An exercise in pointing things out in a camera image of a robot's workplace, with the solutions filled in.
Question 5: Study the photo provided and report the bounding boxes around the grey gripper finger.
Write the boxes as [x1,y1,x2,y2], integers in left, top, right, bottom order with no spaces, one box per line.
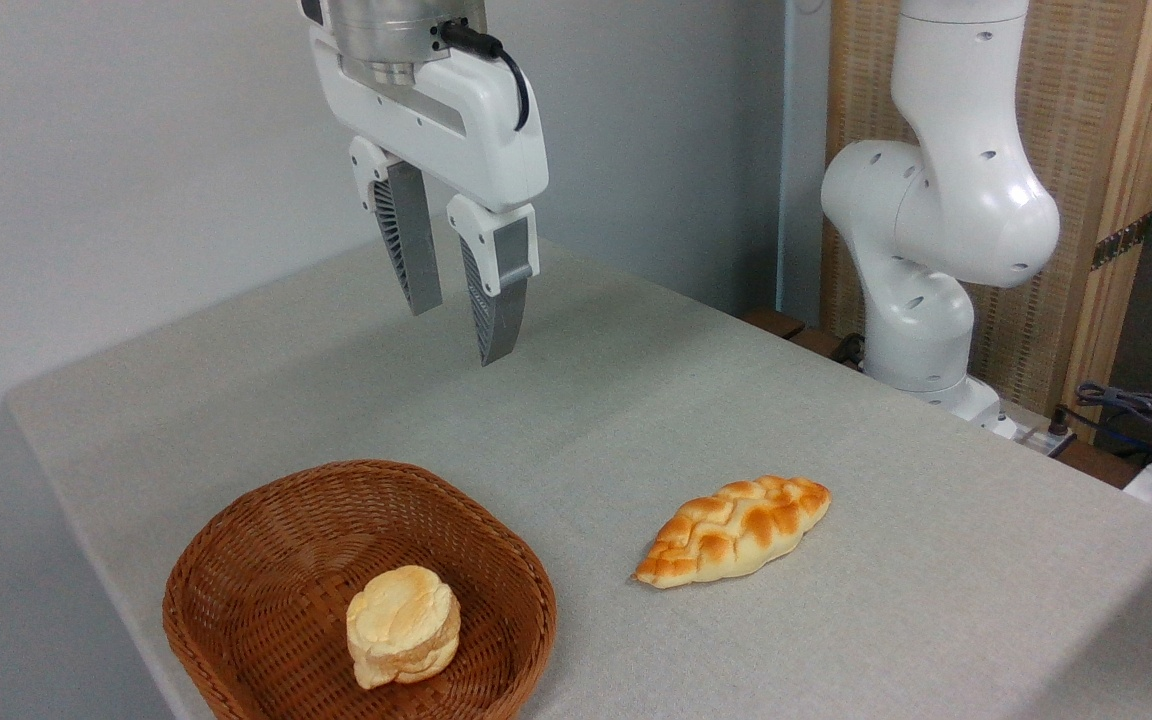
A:
[349,135,443,317]
[447,195,539,367]

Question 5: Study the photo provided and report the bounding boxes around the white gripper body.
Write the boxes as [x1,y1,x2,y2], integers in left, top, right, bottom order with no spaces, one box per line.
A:
[309,25,549,214]

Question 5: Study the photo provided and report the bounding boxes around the braided golden bread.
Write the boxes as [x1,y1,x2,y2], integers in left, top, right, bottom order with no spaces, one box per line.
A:
[634,476,833,589]

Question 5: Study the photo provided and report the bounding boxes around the round pale bread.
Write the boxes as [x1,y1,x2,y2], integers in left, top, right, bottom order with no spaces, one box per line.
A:
[346,565,462,691]

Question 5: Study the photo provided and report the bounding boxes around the brown wicker basket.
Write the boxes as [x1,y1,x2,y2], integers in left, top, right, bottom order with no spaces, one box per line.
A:
[162,459,558,720]

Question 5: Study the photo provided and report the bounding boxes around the grey tablecloth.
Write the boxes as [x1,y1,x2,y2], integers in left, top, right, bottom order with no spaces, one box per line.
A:
[4,212,1152,720]

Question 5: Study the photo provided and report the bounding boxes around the wooden rattan screen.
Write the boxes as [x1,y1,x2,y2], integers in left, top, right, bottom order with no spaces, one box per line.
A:
[821,0,1152,441]

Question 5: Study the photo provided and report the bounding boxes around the black screen hinge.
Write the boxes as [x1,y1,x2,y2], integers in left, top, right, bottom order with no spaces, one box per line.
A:
[1091,212,1152,271]

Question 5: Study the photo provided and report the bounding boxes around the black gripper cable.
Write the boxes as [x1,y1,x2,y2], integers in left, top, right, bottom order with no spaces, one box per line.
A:
[439,20,531,133]

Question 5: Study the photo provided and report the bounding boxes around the dark cable bundle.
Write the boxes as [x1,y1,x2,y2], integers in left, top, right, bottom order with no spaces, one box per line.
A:
[1051,380,1152,471]

